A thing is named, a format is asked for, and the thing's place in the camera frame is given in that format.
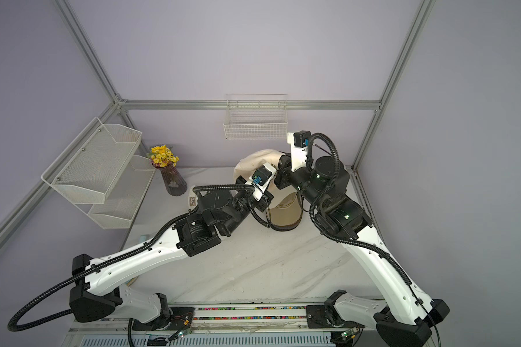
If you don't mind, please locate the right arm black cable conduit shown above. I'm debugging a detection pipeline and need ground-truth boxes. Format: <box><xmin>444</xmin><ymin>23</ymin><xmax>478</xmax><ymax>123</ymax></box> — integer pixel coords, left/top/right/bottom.
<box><xmin>305</xmin><ymin>132</ymin><xmax>441</xmax><ymax>347</ymax></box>

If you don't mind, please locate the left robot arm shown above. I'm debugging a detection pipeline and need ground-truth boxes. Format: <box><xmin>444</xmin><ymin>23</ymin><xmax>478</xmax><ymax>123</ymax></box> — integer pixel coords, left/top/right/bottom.
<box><xmin>69</xmin><ymin>184</ymin><xmax>274</xmax><ymax>331</ymax></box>

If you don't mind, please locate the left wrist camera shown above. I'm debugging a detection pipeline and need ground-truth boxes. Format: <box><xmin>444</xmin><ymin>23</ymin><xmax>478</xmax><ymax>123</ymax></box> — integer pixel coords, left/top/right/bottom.
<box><xmin>247</xmin><ymin>163</ymin><xmax>277</xmax><ymax>201</ymax></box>

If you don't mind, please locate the cream Colorado baseball cap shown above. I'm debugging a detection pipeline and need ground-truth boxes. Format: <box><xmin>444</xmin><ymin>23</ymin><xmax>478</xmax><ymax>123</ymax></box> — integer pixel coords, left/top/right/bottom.
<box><xmin>233</xmin><ymin>149</ymin><xmax>284</xmax><ymax>181</ymax></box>

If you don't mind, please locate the yellow flower bouquet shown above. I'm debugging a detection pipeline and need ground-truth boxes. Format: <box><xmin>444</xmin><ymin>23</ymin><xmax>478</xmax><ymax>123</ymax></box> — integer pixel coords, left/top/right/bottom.
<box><xmin>147</xmin><ymin>145</ymin><xmax>179</xmax><ymax>169</ymax></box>

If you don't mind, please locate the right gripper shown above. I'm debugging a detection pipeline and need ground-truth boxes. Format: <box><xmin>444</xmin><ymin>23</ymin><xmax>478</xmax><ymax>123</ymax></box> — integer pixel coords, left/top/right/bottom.
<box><xmin>276</xmin><ymin>152</ymin><xmax>331</xmax><ymax>213</ymax></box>

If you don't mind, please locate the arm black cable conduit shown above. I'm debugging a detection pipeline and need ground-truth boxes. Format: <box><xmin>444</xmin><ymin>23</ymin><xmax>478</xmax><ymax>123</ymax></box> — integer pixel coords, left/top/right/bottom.
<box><xmin>7</xmin><ymin>184</ymin><xmax>272</xmax><ymax>347</ymax></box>
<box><xmin>305</xmin><ymin>132</ymin><xmax>441</xmax><ymax>347</ymax></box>

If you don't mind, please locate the white two-tier mesh shelf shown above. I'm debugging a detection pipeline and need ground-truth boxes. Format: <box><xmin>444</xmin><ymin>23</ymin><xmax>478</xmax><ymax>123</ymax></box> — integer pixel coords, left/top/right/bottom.
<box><xmin>41</xmin><ymin>118</ymin><xmax>155</xmax><ymax>229</ymax></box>

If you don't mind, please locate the white baseball cap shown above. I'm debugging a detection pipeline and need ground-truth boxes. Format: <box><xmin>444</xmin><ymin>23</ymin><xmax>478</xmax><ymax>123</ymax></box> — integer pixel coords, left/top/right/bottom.
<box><xmin>188</xmin><ymin>185</ymin><xmax>198</xmax><ymax>211</ymax></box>

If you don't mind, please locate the white wire wall basket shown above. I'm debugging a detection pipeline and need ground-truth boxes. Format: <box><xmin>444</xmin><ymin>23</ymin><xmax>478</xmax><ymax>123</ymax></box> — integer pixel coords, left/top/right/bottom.
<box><xmin>224</xmin><ymin>93</ymin><xmax>288</xmax><ymax>140</ymax></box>

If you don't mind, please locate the tan dark-brim baseball cap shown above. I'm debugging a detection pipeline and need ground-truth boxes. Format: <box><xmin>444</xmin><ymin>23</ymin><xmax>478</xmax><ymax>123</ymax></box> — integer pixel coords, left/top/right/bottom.
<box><xmin>265</xmin><ymin>190</ymin><xmax>303</xmax><ymax>232</ymax></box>

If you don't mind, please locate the purple glass vase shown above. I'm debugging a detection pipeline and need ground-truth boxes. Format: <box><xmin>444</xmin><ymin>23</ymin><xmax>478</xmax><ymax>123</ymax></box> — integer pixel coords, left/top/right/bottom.
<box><xmin>153</xmin><ymin>162</ymin><xmax>188</xmax><ymax>197</ymax></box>

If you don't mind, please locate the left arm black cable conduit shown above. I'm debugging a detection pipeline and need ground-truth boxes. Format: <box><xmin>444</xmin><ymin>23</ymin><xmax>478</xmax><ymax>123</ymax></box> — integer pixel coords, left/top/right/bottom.
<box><xmin>7</xmin><ymin>184</ymin><xmax>272</xmax><ymax>347</ymax></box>

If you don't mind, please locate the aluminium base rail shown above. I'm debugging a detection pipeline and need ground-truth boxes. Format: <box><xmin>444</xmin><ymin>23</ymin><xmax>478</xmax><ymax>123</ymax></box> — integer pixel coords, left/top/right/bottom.
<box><xmin>60</xmin><ymin>301</ymin><xmax>437</xmax><ymax>347</ymax></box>

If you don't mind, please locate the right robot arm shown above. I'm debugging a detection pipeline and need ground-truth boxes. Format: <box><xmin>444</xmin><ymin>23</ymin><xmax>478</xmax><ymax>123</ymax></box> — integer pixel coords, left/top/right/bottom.
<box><xmin>275</xmin><ymin>155</ymin><xmax>450</xmax><ymax>346</ymax></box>

